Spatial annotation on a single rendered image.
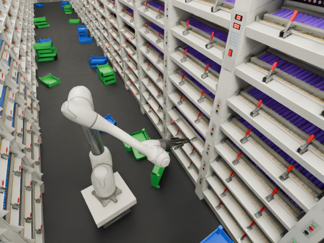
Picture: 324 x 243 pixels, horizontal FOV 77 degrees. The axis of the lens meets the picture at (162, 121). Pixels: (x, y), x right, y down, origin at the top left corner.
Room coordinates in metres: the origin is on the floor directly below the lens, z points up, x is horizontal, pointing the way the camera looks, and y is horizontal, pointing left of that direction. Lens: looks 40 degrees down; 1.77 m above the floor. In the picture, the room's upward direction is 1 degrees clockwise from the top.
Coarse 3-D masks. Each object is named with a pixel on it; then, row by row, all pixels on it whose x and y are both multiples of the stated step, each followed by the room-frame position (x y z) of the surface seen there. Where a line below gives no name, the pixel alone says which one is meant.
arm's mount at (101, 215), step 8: (120, 176) 1.03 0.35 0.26; (120, 184) 0.95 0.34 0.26; (88, 192) 0.88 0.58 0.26; (128, 192) 0.88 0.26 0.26; (88, 200) 0.81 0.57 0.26; (96, 200) 0.81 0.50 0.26; (120, 200) 0.81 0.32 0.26; (128, 200) 0.81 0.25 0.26; (96, 208) 0.74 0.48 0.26; (104, 208) 0.74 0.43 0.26; (112, 208) 0.74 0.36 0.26; (120, 208) 0.74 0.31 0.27; (96, 216) 0.68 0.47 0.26; (104, 216) 0.68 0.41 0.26; (112, 216) 0.70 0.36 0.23; (96, 224) 0.63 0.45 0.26
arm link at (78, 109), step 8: (64, 104) 0.91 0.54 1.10; (72, 104) 0.91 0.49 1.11; (80, 104) 0.94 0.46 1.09; (88, 104) 0.98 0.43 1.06; (64, 112) 0.88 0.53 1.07; (72, 112) 0.88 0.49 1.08; (80, 112) 0.89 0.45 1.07; (88, 112) 0.91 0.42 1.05; (72, 120) 0.87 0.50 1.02; (80, 120) 0.87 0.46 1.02; (88, 120) 0.89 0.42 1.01
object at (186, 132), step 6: (168, 108) 1.59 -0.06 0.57; (168, 114) 1.59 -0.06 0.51; (174, 114) 1.53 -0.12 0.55; (174, 120) 1.46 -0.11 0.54; (180, 126) 1.37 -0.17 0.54; (186, 126) 1.36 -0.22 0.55; (186, 132) 1.29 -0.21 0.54; (192, 144) 1.19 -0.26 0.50; (198, 144) 1.15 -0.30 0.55; (198, 150) 1.11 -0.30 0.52
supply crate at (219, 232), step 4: (220, 228) 0.49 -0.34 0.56; (212, 232) 0.48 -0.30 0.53; (216, 232) 0.49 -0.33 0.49; (220, 232) 0.49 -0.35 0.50; (224, 232) 0.48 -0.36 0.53; (208, 236) 0.46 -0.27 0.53; (212, 236) 0.47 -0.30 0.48; (216, 236) 0.48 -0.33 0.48; (220, 236) 0.48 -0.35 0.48; (224, 236) 0.47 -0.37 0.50; (228, 236) 0.46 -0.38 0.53; (204, 240) 0.44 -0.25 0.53; (208, 240) 0.45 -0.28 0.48; (212, 240) 0.45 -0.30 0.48; (216, 240) 0.45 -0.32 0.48; (220, 240) 0.45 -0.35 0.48; (224, 240) 0.46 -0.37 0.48; (228, 240) 0.45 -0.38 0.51
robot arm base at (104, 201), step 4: (116, 188) 0.90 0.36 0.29; (92, 192) 0.87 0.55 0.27; (116, 192) 0.86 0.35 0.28; (120, 192) 0.87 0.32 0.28; (96, 196) 0.83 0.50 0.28; (108, 196) 0.81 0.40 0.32; (112, 196) 0.82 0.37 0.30; (116, 196) 0.84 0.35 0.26; (100, 200) 0.80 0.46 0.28; (104, 200) 0.80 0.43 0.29; (108, 200) 0.80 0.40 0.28; (112, 200) 0.80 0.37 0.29; (116, 200) 0.79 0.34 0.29; (104, 204) 0.76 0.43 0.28
